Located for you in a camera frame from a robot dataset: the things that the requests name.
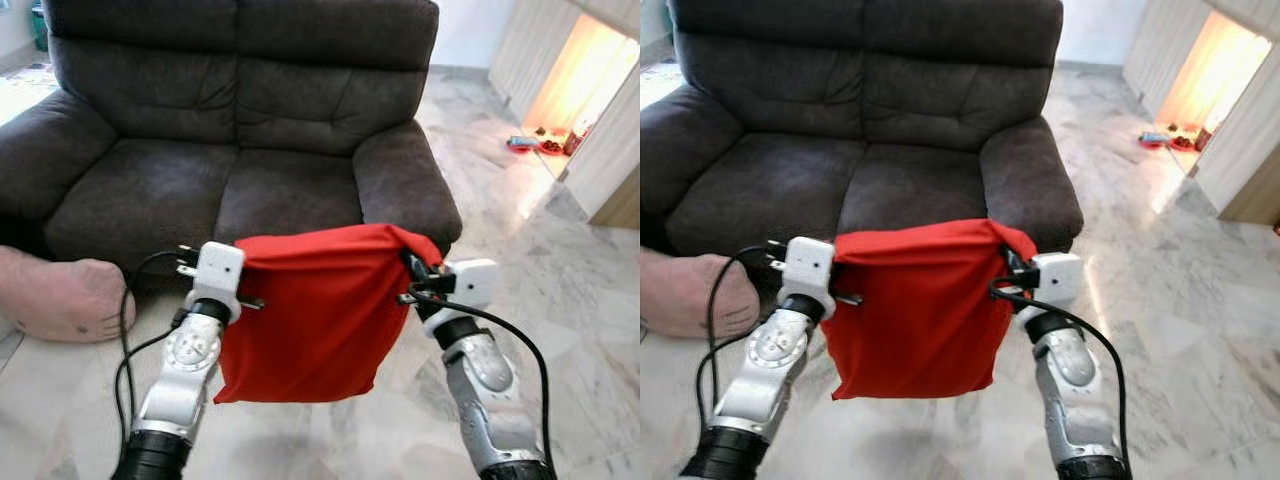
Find red pillow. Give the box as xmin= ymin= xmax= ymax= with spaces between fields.
xmin=820 ymin=218 xmax=1039 ymax=401
xmin=213 ymin=223 xmax=443 ymax=404

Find dark grey fabric sofa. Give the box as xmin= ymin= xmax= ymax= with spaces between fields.
xmin=640 ymin=0 xmax=1085 ymax=259
xmin=0 ymin=0 xmax=463 ymax=276

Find light wood cabinet panel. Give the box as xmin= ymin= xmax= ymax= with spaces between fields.
xmin=1195 ymin=65 xmax=1280 ymax=226
xmin=563 ymin=62 xmax=641 ymax=231

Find white slatted cabinet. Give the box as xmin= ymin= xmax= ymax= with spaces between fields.
xmin=1122 ymin=0 xmax=1216 ymax=119
xmin=488 ymin=0 xmax=583 ymax=121

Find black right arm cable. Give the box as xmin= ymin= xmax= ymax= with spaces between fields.
xmin=398 ymin=286 xmax=554 ymax=480
xmin=990 ymin=282 xmax=1132 ymax=473

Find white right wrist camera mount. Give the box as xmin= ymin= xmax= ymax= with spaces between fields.
xmin=1030 ymin=252 xmax=1085 ymax=309
xmin=438 ymin=258 xmax=501 ymax=313

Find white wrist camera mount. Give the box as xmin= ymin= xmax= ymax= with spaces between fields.
xmin=188 ymin=241 xmax=247 ymax=303
xmin=438 ymin=258 xmax=501 ymax=313
xmin=782 ymin=237 xmax=837 ymax=301
xmin=1030 ymin=252 xmax=1085 ymax=309

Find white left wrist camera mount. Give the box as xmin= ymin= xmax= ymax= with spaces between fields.
xmin=188 ymin=241 xmax=247 ymax=303
xmin=782 ymin=237 xmax=837 ymax=301

